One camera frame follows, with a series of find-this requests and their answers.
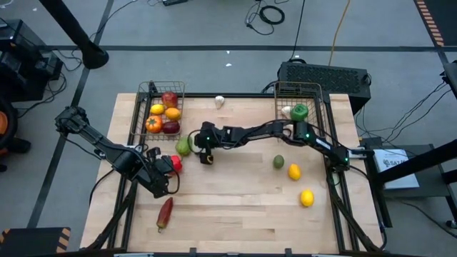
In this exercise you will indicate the black power strip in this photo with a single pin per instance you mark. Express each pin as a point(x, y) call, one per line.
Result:
point(175, 1)

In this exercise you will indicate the long red chili pepper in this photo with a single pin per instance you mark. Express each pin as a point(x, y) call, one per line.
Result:
point(164, 213)

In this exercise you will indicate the red bell pepper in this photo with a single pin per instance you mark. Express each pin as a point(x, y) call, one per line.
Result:
point(177, 165)

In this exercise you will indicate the black perforated computer case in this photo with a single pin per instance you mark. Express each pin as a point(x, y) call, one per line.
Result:
point(323, 84)

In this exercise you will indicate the red and yellow apple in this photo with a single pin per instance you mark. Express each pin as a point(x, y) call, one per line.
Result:
point(169, 99)

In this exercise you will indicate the dark red apple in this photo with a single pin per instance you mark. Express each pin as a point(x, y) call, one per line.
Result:
point(171, 127)

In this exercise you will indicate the black side stand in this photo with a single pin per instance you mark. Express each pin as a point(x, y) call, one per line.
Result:
point(428, 167)

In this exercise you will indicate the black box hazard stripes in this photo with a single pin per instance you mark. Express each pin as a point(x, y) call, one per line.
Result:
point(32, 242)

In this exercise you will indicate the white garlic bulb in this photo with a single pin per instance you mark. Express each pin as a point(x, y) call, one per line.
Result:
point(219, 101)
point(285, 111)

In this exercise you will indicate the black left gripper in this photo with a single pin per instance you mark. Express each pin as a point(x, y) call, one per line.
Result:
point(159, 175)

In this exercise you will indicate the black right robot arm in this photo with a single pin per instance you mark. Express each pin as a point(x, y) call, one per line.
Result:
point(257, 132)

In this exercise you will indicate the black equipment stack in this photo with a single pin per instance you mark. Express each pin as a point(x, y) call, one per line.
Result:
point(25, 60)

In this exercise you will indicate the orange persimmon green calyx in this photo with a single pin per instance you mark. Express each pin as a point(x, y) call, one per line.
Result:
point(154, 124)

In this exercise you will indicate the green bell pepper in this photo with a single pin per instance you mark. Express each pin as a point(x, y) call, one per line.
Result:
point(299, 112)

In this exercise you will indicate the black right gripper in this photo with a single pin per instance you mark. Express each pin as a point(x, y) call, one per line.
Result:
point(209, 137)

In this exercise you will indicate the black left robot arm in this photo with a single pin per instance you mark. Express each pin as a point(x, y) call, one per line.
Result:
point(107, 150)

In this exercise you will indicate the green lime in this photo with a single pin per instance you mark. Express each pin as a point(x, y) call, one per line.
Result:
point(278, 161)

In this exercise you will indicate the white printed booklet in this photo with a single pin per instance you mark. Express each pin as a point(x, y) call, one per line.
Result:
point(396, 167)

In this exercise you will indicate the black shoe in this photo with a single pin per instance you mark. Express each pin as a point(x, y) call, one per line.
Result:
point(18, 145)

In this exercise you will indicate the black and orange wheel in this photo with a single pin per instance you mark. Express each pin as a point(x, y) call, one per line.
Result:
point(12, 121)

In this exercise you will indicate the black mat orange stripes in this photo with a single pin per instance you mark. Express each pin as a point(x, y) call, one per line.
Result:
point(433, 21)

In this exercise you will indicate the yellow lemon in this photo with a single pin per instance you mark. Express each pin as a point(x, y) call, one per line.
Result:
point(157, 109)
point(307, 197)
point(294, 171)

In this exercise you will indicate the black pole with round base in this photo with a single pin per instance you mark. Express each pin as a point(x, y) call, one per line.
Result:
point(71, 32)

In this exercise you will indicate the orange citrus fruit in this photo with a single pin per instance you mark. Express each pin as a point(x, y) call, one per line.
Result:
point(173, 113)

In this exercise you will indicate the light green chayote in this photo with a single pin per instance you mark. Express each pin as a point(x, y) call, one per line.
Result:
point(183, 146)

